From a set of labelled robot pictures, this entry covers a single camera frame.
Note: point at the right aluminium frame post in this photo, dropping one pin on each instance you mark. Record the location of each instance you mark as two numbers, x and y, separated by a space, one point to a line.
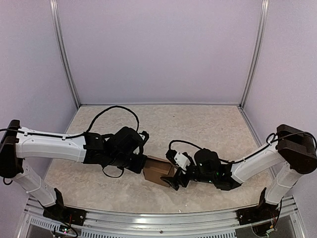
256 53

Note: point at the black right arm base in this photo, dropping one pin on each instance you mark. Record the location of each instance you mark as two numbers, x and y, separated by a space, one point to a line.
260 212

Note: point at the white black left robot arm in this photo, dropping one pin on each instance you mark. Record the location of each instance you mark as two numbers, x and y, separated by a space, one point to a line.
123 150

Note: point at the brown cardboard box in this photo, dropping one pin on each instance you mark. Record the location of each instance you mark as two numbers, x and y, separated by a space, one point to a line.
155 168

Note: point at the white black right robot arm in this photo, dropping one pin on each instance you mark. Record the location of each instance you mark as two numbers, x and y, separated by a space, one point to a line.
296 149

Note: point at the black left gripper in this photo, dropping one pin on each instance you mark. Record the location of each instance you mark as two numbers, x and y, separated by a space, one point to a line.
141 162

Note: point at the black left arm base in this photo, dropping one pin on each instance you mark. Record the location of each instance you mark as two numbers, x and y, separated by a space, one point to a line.
58 211

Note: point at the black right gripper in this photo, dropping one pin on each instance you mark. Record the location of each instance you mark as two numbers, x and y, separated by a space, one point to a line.
173 181

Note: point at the front aluminium frame rail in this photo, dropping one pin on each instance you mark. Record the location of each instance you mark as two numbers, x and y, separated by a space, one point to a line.
107 224

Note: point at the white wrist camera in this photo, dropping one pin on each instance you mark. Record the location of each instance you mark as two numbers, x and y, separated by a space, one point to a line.
145 137
178 159

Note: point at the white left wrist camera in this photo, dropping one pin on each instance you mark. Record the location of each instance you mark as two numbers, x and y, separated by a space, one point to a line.
145 137

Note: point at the aluminium frame post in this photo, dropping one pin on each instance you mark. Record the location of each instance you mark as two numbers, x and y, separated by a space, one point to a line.
256 53
63 54

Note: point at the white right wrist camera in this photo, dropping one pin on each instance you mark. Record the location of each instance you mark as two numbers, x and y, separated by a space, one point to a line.
178 159

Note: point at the left aluminium frame post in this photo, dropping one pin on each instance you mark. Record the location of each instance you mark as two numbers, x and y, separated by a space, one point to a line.
63 54

